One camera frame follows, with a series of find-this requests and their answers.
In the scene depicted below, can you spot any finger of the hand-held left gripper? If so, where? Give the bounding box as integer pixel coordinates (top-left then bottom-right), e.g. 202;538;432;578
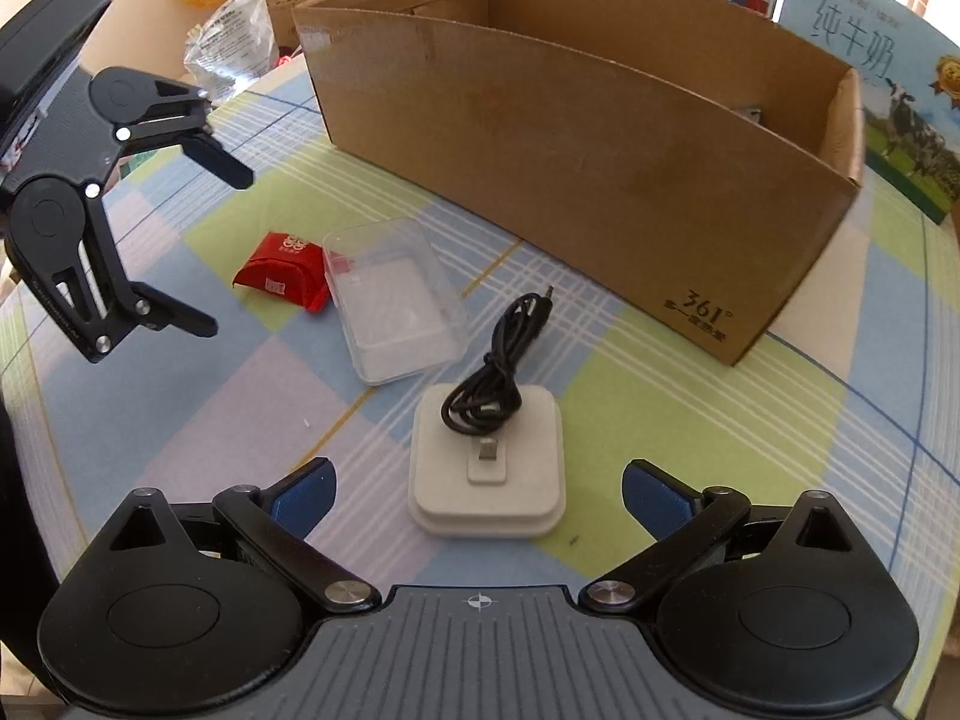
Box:
112;75;256;190
30;184;220;365

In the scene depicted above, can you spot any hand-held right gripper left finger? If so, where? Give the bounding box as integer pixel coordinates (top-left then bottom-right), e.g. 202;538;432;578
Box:
109;456;382;614

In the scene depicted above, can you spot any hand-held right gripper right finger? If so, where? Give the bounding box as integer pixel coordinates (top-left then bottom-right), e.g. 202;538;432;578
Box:
581;457;856;614

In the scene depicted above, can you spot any red packet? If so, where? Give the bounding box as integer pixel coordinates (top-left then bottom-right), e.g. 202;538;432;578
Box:
232;231;335;314

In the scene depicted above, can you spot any white charging dock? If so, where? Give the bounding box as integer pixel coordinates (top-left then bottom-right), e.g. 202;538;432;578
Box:
407;384;567;539

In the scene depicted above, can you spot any clear plastic box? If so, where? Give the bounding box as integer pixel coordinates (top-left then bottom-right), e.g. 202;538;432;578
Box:
322;220;470;387

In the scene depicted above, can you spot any black cable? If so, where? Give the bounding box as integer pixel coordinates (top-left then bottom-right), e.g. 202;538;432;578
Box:
441;283;557;436

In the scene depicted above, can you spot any checkered cloth desktop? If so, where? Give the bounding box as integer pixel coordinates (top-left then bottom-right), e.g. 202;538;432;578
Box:
0;71;960;691

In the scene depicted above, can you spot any printed clear plastic bag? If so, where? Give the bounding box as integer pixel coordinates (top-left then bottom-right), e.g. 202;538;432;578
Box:
184;0;271;106

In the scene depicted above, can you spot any light blue cow milk box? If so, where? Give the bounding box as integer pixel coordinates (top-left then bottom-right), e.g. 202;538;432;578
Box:
776;0;960;224

